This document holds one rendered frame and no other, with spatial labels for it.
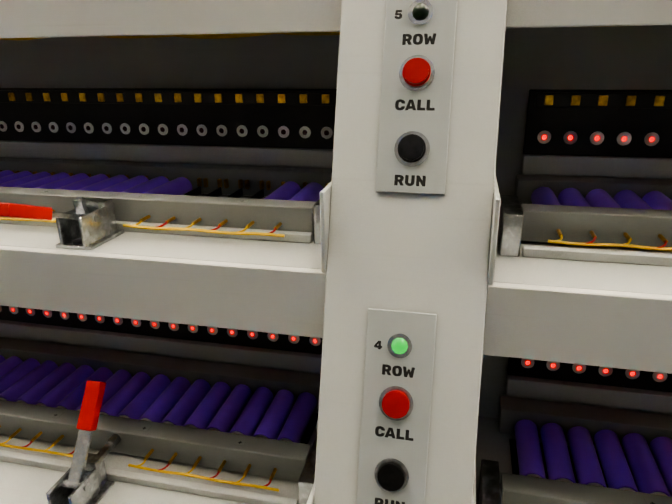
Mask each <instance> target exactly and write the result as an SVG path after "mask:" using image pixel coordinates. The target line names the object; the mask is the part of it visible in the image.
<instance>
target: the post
mask: <svg viewBox="0 0 672 504"><path fill-rule="evenodd" d="M386 1H387V0H342V3H341V21H340V39H339V56H338V74H337V92H336V110H335V127H334V145H333V163H332V180H331V198H330V216H329V234H328V251H327V269H326V287H325V305H324V322H323V340H322V358H321V376H320V393H319V411H318V429H317V447H316V464H315V482H314V500H313V504H356V501H357V484H358V468H359V451H360V434H361V418H362V401H363V384H364V368H365V351H366V334H367V318H368V309H369V308H372V309H383V310H394V311H406V312H417V313H428V314H436V315H437V320H436V336H435V351H434V366H433V381H432V396H431V412H430V427H429V442H428V457H427V472H426V488H425V503H424V504H472V500H473V486H474V471H475V457H476V443H477V428H478V414H479V400H480V385H481V371H482V357H483V342H484V328H485V314H486V299H487V285H488V271H489V257H490V242H491V228H492V214H493V199H494V185H495V171H496V156H497V142H498V128H499V113H500V99H501V85H502V70H503V56H504V42H505V27H506V13H507V0H458V1H457V16H456V32H455V47H454V62H453V77H452V92H451V108H450V123H449V138H448V153H447V168H446V184H445V194H444V195H443V194H420V193H396V192H376V191H375V184H376V168H377V151H378V134H379V118H380V101H381V84H382V68H383V51H384V34H385V18H386Z"/></svg>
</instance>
